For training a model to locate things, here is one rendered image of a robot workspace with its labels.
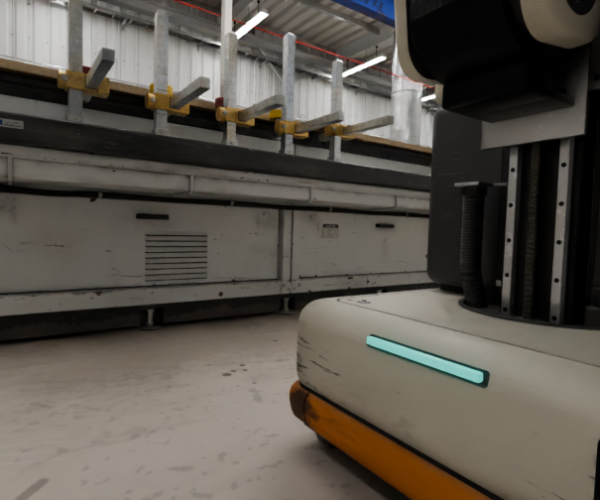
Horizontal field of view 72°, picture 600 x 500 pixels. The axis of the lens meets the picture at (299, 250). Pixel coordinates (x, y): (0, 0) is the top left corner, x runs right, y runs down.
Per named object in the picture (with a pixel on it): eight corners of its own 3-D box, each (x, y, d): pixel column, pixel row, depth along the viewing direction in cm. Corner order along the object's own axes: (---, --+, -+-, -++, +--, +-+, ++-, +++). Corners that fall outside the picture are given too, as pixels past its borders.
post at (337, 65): (339, 173, 181) (343, 60, 178) (333, 172, 179) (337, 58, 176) (334, 174, 184) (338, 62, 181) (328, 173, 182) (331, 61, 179)
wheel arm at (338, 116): (344, 123, 146) (345, 111, 146) (337, 121, 144) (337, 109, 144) (279, 142, 182) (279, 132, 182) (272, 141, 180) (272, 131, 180)
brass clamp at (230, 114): (255, 125, 155) (255, 111, 154) (221, 119, 147) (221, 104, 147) (247, 128, 160) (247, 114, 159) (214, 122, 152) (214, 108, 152)
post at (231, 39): (235, 167, 152) (237, 32, 150) (226, 166, 150) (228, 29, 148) (230, 168, 155) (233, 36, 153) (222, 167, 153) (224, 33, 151)
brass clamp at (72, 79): (109, 94, 126) (110, 77, 126) (59, 84, 118) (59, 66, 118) (106, 99, 131) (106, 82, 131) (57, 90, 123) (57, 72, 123)
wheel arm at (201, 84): (210, 92, 118) (210, 76, 117) (199, 89, 116) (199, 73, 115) (164, 121, 153) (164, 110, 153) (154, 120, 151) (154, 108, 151)
